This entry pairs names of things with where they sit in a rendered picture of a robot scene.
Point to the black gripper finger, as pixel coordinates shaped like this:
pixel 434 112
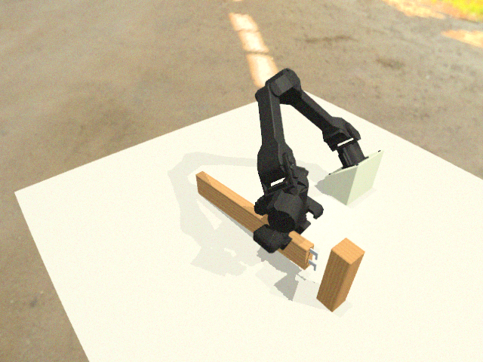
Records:
pixel 286 243
pixel 303 227

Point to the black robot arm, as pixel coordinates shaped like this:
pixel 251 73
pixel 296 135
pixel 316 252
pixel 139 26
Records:
pixel 284 201

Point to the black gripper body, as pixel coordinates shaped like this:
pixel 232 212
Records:
pixel 271 240

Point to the wooden post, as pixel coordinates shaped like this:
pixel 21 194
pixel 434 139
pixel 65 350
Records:
pixel 340 270

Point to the light brown wooden board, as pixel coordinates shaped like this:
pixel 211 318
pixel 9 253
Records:
pixel 300 250

